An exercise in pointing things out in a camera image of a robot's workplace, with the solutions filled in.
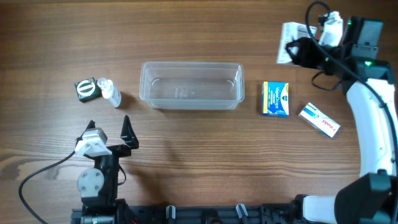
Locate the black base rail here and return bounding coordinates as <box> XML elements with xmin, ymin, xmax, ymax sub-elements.
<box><xmin>71</xmin><ymin>203</ymin><xmax>303</xmax><ymax>224</ymax></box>

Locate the white spray bottle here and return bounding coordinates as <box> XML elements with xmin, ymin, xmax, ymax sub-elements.
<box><xmin>97</xmin><ymin>78</ymin><xmax>122</xmax><ymax>108</ymax></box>

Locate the green Zam-Buk box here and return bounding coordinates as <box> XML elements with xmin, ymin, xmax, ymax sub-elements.
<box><xmin>75</xmin><ymin>77</ymin><xmax>101</xmax><ymax>103</ymax></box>

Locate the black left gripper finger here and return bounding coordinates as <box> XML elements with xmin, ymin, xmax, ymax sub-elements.
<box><xmin>78</xmin><ymin>120</ymin><xmax>95</xmax><ymax>139</ymax></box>
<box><xmin>121</xmin><ymin>115</ymin><xmax>139</xmax><ymax>147</ymax></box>

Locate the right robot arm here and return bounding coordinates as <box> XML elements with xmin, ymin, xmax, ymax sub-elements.
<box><xmin>284</xmin><ymin>37</ymin><xmax>397</xmax><ymax>223</ymax></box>

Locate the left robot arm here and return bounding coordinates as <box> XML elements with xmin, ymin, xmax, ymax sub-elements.
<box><xmin>71</xmin><ymin>116</ymin><xmax>139</xmax><ymax>224</ymax></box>

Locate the white Panadol box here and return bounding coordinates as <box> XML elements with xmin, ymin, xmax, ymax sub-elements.
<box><xmin>298</xmin><ymin>103</ymin><xmax>341</xmax><ymax>138</ymax></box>

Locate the blue VapoDrops box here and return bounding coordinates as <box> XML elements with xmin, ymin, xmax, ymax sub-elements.
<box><xmin>261</xmin><ymin>82</ymin><xmax>289</xmax><ymax>117</ymax></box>

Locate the white medicine packet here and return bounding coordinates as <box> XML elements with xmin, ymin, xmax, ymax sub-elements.
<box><xmin>276</xmin><ymin>22</ymin><xmax>309</xmax><ymax>65</ymax></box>

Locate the clear plastic container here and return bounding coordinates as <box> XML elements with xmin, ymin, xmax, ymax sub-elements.
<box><xmin>139</xmin><ymin>61</ymin><xmax>245</xmax><ymax>110</ymax></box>

